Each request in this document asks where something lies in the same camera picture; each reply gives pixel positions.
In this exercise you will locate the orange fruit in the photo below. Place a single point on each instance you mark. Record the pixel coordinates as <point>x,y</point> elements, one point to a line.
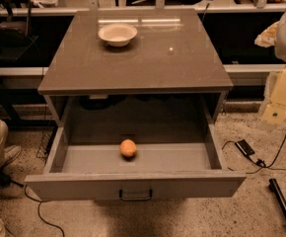
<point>128,148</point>

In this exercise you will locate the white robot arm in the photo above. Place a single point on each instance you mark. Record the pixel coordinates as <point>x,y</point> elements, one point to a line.
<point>273,110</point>

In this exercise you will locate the grey cabinet with counter top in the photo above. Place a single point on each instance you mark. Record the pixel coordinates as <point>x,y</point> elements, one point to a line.
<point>171,53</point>

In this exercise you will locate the open grey top drawer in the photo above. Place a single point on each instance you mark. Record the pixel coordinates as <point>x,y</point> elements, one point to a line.
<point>178,153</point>

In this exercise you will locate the white bowl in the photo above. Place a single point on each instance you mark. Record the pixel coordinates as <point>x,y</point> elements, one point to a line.
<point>117,35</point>

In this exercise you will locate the black power adapter on floor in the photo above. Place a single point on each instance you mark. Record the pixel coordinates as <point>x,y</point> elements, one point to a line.
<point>244,147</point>

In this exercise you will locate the grey sneaker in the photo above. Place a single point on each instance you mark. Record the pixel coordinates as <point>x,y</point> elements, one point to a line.
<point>11,153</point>

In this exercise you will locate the black chair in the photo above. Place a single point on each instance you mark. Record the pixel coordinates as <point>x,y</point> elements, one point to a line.
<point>15,34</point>

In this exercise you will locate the black drawer handle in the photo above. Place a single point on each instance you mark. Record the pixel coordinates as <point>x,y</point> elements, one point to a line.
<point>143,196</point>

